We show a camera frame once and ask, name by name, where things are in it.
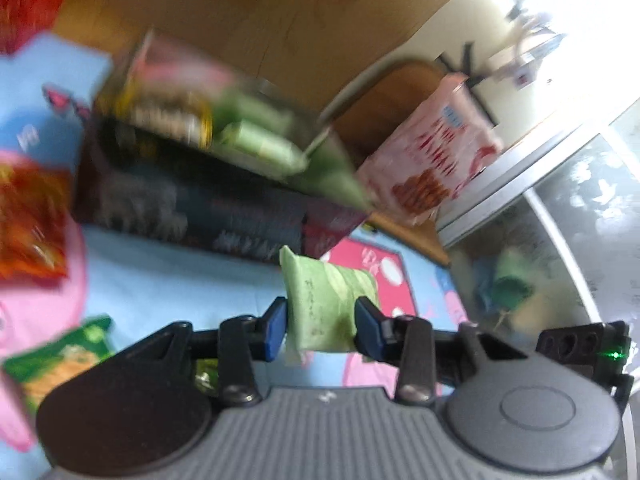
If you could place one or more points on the pink snack packet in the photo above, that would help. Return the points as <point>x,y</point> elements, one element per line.
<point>185,65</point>

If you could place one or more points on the red gift box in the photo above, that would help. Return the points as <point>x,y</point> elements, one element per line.
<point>27,0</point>

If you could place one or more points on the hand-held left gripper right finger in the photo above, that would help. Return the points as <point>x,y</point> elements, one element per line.
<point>367,330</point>

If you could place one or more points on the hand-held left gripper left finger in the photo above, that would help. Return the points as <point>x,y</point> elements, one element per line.
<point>273,332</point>

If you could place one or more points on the red orange snack packet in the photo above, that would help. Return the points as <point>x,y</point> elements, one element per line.
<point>30,225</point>

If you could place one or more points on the aluminium window frame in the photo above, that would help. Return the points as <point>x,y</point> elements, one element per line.
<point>520,185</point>

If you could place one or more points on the green striped snack packet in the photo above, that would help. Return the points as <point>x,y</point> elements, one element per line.
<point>55,365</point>

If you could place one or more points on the light green snack packet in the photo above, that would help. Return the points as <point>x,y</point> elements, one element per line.
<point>320,300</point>

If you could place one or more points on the black tape cross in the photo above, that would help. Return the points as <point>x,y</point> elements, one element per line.
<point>467,60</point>

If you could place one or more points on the brown seat cushion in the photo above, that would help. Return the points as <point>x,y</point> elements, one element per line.
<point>375,110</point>

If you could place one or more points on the yellow black snack packet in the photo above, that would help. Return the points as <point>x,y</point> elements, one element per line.
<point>165,120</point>

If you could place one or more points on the white wall socket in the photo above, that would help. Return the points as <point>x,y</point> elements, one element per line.
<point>530,55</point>

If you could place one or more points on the cartoon printed bed sheet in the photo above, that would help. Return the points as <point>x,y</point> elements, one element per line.
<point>165,285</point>

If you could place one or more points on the black cardboard box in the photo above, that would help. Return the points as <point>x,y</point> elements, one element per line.
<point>200,205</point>

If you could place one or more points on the large pink snack bag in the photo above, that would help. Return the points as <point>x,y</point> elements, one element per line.
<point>435,155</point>

